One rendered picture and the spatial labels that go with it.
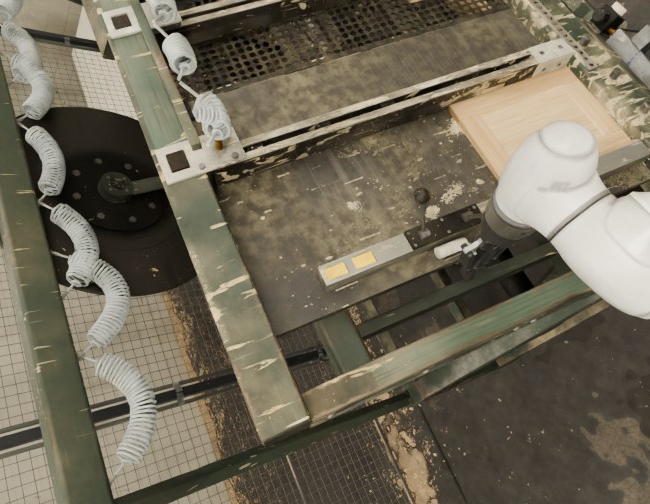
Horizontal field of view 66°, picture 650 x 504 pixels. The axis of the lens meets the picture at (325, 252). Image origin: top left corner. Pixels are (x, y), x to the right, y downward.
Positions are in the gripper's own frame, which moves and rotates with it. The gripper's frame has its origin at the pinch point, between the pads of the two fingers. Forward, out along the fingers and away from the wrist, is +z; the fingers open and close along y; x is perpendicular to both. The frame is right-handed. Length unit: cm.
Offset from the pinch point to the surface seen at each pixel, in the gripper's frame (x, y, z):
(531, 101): 41, 51, 14
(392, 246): 15.0, -7.9, 11.5
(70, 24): 565, -92, 354
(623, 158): 14, 60, 12
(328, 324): 5.9, -28.0, 19.0
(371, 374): -9.4, -26.0, 10.5
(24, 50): 143, -79, 40
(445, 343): -10.0, -8.7, 10.5
